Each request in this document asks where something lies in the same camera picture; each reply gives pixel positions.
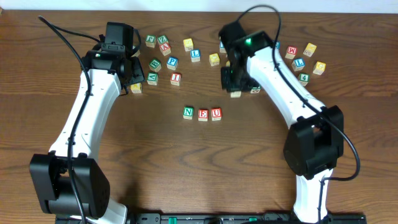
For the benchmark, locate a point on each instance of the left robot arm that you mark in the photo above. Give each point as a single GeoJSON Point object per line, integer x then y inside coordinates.
{"type": "Point", "coordinates": [68, 180]}

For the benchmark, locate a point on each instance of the yellow S block top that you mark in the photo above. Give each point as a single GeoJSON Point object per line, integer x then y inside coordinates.
{"type": "Point", "coordinates": [188, 44]}

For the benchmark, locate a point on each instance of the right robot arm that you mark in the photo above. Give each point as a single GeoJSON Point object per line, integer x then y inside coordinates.
{"type": "Point", "coordinates": [313, 144]}

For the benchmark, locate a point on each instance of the red A block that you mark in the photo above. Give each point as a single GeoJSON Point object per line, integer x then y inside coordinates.
{"type": "Point", "coordinates": [165, 48]}

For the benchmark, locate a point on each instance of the blue l block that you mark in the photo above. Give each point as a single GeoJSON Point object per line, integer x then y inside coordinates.
{"type": "Point", "coordinates": [195, 55]}
{"type": "Point", "coordinates": [298, 64]}

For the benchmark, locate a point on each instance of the yellow K block right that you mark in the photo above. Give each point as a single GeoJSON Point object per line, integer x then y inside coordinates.
{"type": "Point", "coordinates": [310, 49]}

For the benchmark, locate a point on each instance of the green J block lower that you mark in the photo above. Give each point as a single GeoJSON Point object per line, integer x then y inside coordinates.
{"type": "Point", "coordinates": [255, 89]}

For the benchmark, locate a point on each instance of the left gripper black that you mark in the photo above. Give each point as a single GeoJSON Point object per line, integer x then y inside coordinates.
{"type": "Point", "coordinates": [135, 71]}

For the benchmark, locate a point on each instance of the red I block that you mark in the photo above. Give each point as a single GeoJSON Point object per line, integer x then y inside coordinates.
{"type": "Point", "coordinates": [175, 79]}

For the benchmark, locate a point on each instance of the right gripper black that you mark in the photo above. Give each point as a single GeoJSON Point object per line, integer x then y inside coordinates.
{"type": "Point", "coordinates": [230, 78]}

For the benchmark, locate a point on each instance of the blue P block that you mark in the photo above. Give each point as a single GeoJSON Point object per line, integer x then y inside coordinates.
{"type": "Point", "coordinates": [172, 63]}

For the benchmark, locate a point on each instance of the blue 2 block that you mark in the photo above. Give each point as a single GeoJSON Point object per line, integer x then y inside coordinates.
{"type": "Point", "coordinates": [222, 48]}

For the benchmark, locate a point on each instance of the blue L block right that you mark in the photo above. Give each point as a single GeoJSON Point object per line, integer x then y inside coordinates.
{"type": "Point", "coordinates": [298, 64]}

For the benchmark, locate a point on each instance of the green j block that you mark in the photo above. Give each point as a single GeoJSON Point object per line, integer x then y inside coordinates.
{"type": "Point", "coordinates": [255, 89]}
{"type": "Point", "coordinates": [150, 41]}

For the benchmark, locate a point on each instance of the green B block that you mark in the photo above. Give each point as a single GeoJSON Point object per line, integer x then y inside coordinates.
{"type": "Point", "coordinates": [155, 65]}

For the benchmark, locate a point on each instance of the red M block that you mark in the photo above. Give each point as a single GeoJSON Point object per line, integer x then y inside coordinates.
{"type": "Point", "coordinates": [291, 52]}

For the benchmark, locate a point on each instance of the green R block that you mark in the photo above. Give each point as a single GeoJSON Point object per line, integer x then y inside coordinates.
{"type": "Point", "coordinates": [235, 94]}

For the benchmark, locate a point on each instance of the red U block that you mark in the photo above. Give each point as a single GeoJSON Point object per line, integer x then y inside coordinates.
{"type": "Point", "coordinates": [216, 114]}

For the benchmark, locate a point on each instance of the yellow k block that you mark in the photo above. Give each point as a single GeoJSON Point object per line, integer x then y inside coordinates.
{"type": "Point", "coordinates": [136, 88]}
{"type": "Point", "coordinates": [310, 49]}

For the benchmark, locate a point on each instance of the blue L block centre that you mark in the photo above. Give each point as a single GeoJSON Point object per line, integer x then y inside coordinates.
{"type": "Point", "coordinates": [195, 55]}

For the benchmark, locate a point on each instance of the green J block upper left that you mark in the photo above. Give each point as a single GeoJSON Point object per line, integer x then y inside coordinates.
{"type": "Point", "coordinates": [150, 41]}

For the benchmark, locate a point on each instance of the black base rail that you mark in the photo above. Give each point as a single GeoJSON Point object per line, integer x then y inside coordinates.
{"type": "Point", "coordinates": [267, 218]}

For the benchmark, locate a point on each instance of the red E block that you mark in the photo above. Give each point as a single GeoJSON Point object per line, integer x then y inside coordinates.
{"type": "Point", "coordinates": [203, 115]}

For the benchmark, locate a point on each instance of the yellow O block left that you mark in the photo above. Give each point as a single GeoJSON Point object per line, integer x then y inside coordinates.
{"type": "Point", "coordinates": [214, 59]}

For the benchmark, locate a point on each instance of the yellow K block left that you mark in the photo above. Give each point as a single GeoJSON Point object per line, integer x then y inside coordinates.
{"type": "Point", "coordinates": [136, 88]}

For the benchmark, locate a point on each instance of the green 4 block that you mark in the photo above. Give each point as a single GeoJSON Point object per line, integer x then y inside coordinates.
{"type": "Point", "coordinates": [304, 79]}

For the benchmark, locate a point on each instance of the green N block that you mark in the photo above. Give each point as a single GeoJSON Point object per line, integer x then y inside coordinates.
{"type": "Point", "coordinates": [188, 112]}

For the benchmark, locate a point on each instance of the yellow G block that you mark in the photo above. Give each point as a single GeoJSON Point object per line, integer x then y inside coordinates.
{"type": "Point", "coordinates": [319, 68]}

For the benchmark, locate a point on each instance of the green Z block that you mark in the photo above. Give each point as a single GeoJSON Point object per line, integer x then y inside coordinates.
{"type": "Point", "coordinates": [162, 39]}

